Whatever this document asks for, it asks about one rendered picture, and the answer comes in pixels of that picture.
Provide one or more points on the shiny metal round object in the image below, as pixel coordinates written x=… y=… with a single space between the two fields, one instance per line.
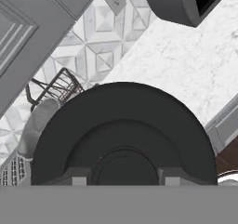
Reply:
x=228 y=178

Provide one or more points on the grey panelled cupboard door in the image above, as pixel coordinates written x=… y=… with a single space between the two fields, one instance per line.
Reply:
x=28 y=32

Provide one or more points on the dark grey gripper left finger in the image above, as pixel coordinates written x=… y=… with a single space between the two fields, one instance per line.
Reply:
x=79 y=175

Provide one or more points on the black round blender lid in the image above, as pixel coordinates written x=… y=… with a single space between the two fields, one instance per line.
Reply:
x=124 y=116

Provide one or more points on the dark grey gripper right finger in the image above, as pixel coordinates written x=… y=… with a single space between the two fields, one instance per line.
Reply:
x=172 y=175

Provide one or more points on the grey slotted appliance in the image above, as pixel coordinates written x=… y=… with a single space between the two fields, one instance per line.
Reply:
x=14 y=170

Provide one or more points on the silver grey blender jug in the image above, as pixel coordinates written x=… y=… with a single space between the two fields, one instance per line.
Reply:
x=37 y=125

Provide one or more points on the grey drawer front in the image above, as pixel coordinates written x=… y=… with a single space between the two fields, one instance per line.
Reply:
x=224 y=125

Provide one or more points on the grey microwave oven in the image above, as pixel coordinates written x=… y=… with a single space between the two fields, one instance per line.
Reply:
x=176 y=1

